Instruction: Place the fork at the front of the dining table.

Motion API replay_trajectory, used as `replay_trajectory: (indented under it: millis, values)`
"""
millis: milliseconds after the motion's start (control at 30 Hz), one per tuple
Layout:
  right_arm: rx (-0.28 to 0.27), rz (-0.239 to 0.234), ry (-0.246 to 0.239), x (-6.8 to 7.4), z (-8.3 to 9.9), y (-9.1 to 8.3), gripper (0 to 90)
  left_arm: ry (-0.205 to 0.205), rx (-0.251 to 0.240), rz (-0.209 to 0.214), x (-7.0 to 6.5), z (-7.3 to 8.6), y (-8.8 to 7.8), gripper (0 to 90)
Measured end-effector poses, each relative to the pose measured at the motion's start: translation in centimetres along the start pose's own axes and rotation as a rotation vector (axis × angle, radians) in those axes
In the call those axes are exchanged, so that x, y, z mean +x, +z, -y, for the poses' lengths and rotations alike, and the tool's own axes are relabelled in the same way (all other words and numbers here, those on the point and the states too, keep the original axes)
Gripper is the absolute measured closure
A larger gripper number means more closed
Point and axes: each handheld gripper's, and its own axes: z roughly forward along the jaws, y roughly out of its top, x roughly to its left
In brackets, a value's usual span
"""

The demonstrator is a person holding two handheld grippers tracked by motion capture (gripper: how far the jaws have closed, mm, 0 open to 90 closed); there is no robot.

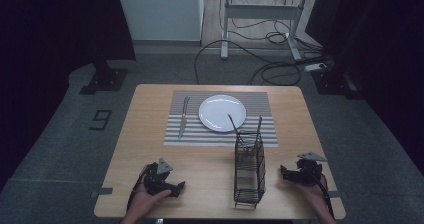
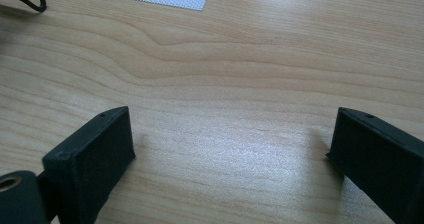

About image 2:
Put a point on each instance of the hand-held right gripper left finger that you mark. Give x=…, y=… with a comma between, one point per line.
x=88, y=164

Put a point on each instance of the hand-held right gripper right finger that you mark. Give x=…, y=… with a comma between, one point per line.
x=380, y=160

